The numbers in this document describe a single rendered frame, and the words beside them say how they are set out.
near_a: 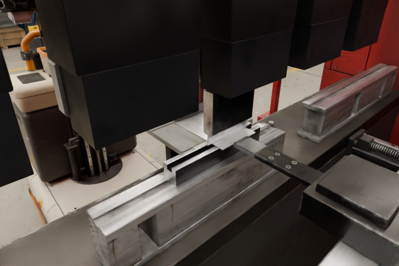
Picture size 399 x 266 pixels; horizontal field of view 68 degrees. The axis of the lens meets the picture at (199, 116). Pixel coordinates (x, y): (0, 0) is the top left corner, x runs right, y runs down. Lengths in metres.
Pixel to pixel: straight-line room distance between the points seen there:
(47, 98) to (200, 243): 1.14
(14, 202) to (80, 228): 1.61
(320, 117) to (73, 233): 0.59
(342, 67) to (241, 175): 0.87
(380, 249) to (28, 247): 0.48
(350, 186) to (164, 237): 0.27
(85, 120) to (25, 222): 1.70
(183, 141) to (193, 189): 0.09
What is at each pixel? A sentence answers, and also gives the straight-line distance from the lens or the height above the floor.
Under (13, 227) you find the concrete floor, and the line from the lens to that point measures 2.00.
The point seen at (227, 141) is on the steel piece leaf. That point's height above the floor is 1.00.
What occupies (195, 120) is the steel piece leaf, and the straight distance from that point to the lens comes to 0.57.
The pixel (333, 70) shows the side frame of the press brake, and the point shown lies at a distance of 1.35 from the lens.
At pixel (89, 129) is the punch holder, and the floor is 1.12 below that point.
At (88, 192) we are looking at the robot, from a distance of 1.60.
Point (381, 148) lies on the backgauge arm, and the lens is 0.88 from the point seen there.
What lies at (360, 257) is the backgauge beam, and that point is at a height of 0.98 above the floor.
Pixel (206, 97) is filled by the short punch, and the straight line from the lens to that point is 0.45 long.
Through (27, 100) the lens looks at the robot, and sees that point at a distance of 1.49.
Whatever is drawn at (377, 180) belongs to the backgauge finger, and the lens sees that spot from 0.43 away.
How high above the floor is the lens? 1.27
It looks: 27 degrees down
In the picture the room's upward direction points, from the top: straight up
